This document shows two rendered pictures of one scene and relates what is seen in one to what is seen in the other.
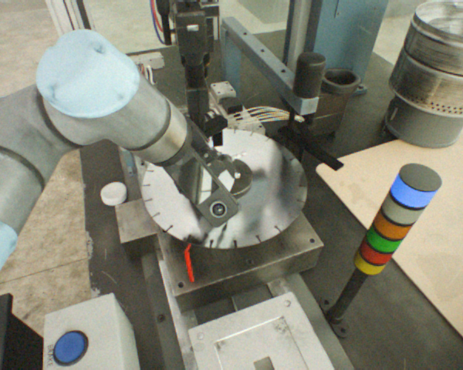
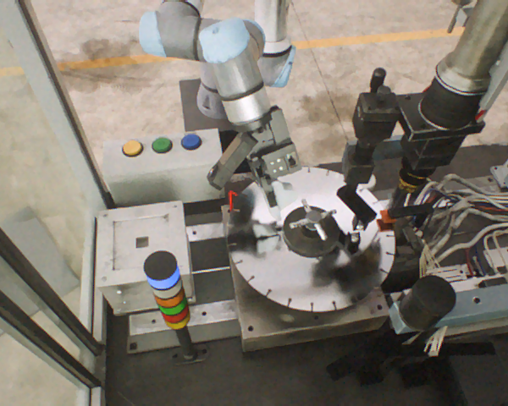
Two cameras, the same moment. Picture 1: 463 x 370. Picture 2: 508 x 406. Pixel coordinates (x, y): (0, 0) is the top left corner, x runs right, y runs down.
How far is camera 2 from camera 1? 0.68 m
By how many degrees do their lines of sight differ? 58
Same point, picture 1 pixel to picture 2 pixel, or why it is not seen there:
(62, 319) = (211, 136)
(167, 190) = (300, 183)
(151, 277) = not seen: hidden behind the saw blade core
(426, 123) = not seen: outside the picture
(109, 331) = (196, 159)
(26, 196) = (180, 50)
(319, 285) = (223, 352)
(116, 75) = (209, 46)
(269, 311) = (178, 253)
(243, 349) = (158, 232)
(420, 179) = (157, 263)
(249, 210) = (265, 244)
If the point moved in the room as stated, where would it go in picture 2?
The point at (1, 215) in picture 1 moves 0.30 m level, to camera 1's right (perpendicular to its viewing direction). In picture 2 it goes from (165, 41) to (100, 172)
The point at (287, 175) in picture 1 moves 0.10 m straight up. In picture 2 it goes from (307, 290) to (315, 265)
